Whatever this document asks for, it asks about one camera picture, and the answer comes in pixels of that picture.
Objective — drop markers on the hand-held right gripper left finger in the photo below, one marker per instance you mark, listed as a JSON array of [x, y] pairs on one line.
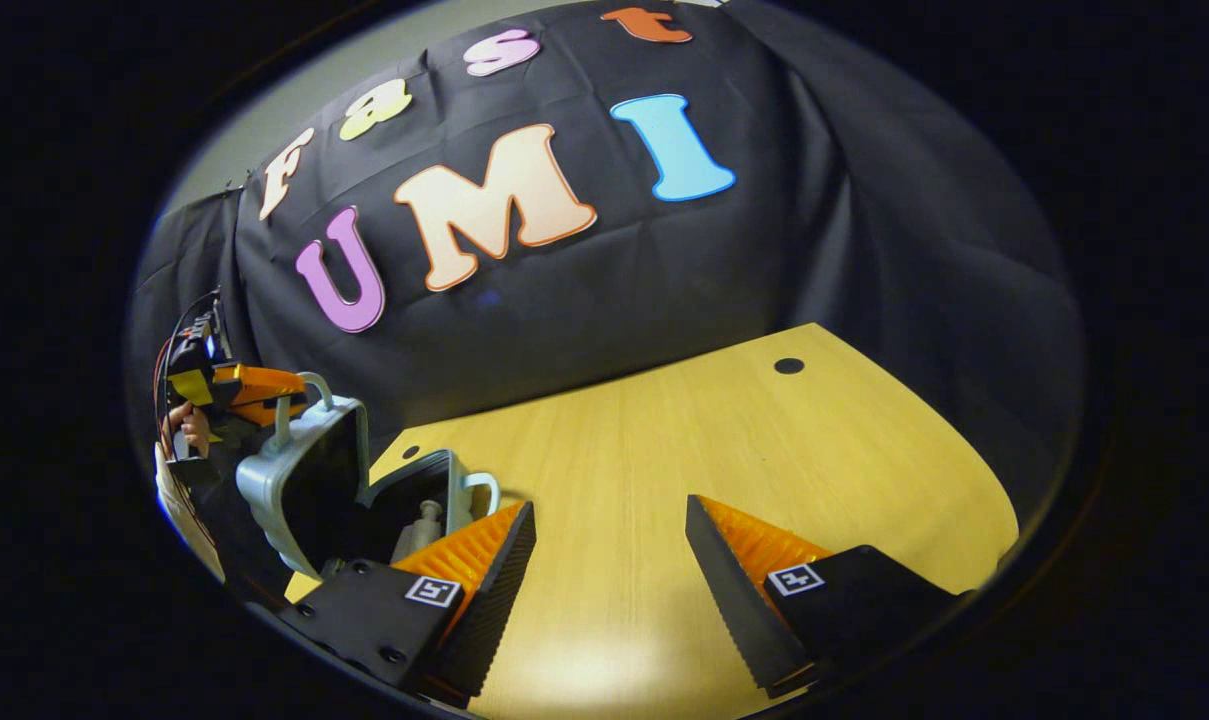
[[494, 600]]

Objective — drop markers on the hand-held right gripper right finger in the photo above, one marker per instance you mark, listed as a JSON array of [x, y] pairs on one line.
[[729, 590]]

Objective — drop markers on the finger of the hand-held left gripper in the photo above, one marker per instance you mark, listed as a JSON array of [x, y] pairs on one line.
[[269, 412], [264, 380]]

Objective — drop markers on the light blue suitcase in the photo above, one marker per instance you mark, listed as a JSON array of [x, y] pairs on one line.
[[264, 490]]

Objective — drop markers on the white pump bottle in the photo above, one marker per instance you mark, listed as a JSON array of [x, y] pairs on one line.
[[422, 525]]

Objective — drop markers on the black backdrop cloth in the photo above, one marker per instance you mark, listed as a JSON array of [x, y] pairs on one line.
[[764, 260]]

